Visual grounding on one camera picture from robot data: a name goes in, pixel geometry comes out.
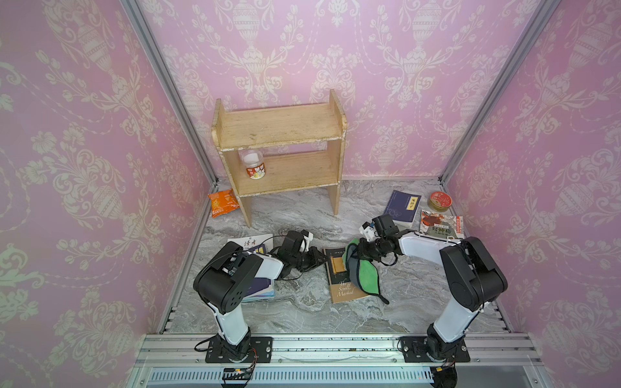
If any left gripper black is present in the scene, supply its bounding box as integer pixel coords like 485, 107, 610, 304
290, 246, 330, 273

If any green cloth with black trim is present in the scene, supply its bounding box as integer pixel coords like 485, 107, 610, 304
342, 239, 390, 305

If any white book blue swirl cover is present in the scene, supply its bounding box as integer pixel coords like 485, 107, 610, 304
228, 234, 276, 303

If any black and tan book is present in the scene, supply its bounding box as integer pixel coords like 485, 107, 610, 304
323, 248, 367, 303

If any dark purple book yellow label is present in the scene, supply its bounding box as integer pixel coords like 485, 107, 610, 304
383, 190, 421, 227

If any dark blue book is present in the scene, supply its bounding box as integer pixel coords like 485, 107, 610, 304
246, 243, 272, 297

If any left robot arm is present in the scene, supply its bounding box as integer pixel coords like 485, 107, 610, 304
192, 231, 328, 364

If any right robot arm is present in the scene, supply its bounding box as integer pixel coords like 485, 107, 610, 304
342, 215, 508, 362

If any red illustrated Chinese book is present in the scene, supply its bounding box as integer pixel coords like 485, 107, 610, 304
420, 210, 465, 239

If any red round tin can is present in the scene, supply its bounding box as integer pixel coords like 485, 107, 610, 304
428, 191, 453, 213

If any orange snack packet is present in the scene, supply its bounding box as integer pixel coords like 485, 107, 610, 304
208, 189, 239, 218

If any white plastic jar red label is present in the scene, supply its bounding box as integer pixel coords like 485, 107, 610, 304
239, 149, 266, 179

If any wooden two-tier shelf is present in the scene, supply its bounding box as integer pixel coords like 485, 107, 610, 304
211, 90, 348, 226

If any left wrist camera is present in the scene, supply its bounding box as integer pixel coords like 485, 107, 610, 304
299, 230, 314, 253

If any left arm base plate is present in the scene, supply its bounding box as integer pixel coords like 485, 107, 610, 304
205, 336, 273, 364

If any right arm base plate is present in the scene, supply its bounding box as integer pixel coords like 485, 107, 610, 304
397, 336, 471, 365

